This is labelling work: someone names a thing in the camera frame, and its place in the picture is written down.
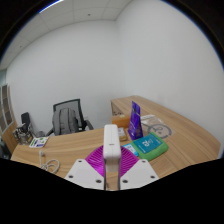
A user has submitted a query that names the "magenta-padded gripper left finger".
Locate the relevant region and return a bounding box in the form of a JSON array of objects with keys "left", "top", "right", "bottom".
[{"left": 64, "top": 146, "right": 106, "bottom": 191}]

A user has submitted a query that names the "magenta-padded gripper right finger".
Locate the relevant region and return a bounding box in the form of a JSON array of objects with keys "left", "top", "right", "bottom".
[{"left": 118, "top": 146, "right": 160, "bottom": 191}]

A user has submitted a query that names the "white charger block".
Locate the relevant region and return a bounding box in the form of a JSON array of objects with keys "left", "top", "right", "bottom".
[{"left": 102, "top": 124, "right": 122, "bottom": 173}]

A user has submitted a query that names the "small blue pack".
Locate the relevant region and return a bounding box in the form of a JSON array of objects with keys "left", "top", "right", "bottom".
[{"left": 122, "top": 142, "right": 139, "bottom": 157}]

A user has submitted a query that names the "teal flat box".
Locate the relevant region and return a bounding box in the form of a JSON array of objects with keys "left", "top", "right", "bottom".
[{"left": 132, "top": 133, "right": 164, "bottom": 154}]

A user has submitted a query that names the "small yellow box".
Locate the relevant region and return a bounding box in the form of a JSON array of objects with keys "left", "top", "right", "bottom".
[{"left": 117, "top": 126, "right": 129, "bottom": 142}]

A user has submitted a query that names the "purple standing package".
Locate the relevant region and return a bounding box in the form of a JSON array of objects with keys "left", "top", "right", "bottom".
[{"left": 127, "top": 100, "right": 144, "bottom": 141}]

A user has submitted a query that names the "green and white leaflet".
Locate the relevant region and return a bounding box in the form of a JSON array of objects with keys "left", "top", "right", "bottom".
[{"left": 28, "top": 136, "right": 50, "bottom": 149}]

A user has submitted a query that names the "grey backpack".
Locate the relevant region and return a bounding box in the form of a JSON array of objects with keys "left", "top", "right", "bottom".
[{"left": 51, "top": 107, "right": 80, "bottom": 136}]

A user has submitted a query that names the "black product package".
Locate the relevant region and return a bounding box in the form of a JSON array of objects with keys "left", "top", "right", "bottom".
[{"left": 13, "top": 112, "right": 36, "bottom": 145}]

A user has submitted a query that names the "black mesh office chair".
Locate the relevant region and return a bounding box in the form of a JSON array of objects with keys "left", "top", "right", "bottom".
[{"left": 46, "top": 98, "right": 95, "bottom": 137}]

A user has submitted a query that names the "low wooden cabinet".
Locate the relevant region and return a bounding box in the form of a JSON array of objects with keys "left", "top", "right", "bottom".
[{"left": 1, "top": 121, "right": 19, "bottom": 154}]

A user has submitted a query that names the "wooden shelf unit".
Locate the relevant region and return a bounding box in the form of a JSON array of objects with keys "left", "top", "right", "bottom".
[{"left": 0, "top": 83, "right": 18, "bottom": 134}]

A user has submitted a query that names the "grey coiled power cable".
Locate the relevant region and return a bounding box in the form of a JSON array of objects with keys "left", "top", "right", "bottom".
[{"left": 38, "top": 150, "right": 61, "bottom": 174}]

